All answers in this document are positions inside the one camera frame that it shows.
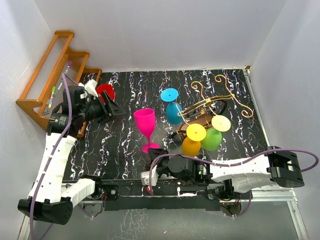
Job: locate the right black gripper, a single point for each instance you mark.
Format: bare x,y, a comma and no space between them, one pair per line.
154,153

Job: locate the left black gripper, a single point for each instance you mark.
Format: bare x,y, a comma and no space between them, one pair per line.
111,108

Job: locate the magenta wine glass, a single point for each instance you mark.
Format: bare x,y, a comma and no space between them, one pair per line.
145,120

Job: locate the blue wine glass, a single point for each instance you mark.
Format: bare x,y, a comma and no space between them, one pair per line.
170,96

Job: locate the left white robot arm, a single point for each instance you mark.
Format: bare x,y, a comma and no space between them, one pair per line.
55,162

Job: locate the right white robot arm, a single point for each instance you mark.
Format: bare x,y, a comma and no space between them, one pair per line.
275,166

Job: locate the orange yellow wine glass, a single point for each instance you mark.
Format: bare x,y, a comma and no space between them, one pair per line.
191,145

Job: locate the green wine glass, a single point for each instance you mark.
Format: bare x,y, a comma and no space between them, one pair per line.
213,137

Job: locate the green capped marker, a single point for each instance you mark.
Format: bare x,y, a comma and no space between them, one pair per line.
53,90

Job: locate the purple capped marker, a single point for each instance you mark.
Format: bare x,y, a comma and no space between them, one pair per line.
68,67

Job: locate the wooden tiered shelf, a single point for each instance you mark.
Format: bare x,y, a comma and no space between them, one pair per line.
48,73

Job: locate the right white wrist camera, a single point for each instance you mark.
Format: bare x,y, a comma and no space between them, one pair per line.
149,177

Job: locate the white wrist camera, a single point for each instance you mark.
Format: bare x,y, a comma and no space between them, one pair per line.
149,177
90,87

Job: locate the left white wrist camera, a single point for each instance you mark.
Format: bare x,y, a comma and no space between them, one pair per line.
90,87

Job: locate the gold wire wine glass rack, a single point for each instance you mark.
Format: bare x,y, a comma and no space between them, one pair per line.
204,110

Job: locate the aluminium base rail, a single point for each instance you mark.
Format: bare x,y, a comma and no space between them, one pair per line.
116,195

